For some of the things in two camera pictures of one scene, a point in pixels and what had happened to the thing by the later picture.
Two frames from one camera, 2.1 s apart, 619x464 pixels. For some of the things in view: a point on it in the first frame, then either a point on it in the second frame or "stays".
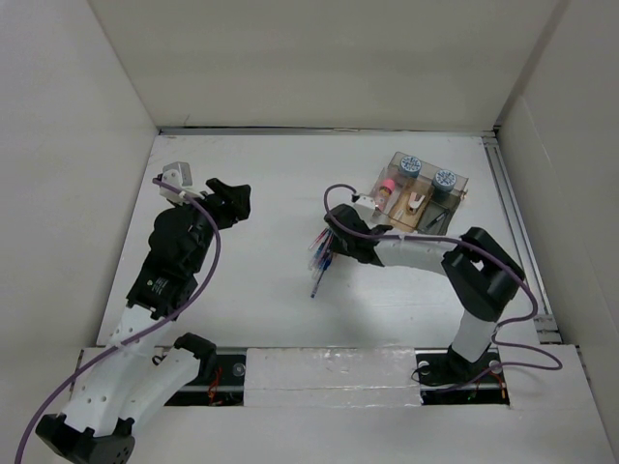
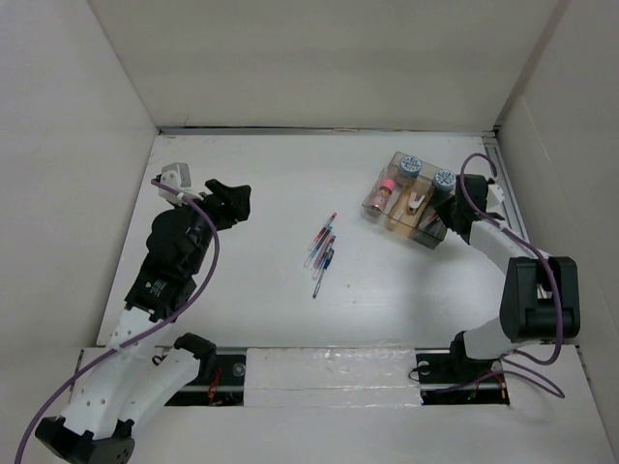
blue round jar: [445, 179] stays
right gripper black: [338, 245] → [443, 210]
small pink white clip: [415, 200] stays
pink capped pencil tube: [385, 189] stays
